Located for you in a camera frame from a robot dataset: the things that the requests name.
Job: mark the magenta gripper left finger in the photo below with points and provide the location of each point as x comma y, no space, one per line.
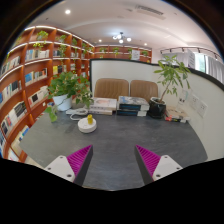
73,167

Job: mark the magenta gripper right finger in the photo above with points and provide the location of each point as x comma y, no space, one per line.
152,166

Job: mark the white round charging base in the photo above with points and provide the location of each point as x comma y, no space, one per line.
85,127

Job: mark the small yellow object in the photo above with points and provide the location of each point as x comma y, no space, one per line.
90,119

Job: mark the white power strip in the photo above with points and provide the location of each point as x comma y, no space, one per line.
79,111

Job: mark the right stack of books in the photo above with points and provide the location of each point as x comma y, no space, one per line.
172,114

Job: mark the middle stack of dark books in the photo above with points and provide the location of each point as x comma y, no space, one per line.
132,106

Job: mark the left stack of books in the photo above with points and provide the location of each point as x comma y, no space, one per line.
105,106

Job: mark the right brown chair back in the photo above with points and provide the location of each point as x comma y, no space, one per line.
143,89

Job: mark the brown chair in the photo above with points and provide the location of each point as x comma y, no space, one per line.
111,88
143,89

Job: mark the green pothos in white pot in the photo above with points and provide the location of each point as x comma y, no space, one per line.
64,86

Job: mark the left brown chair back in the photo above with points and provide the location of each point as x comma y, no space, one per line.
111,88

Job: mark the tall plant in black pot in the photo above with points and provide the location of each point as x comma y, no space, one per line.
172,74

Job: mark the orange wooden bookshelf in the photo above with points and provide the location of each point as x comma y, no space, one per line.
38,54

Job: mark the ceiling chandelier lamp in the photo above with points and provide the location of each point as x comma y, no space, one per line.
121,38

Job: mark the white wall socket panel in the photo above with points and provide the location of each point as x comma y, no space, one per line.
198,105

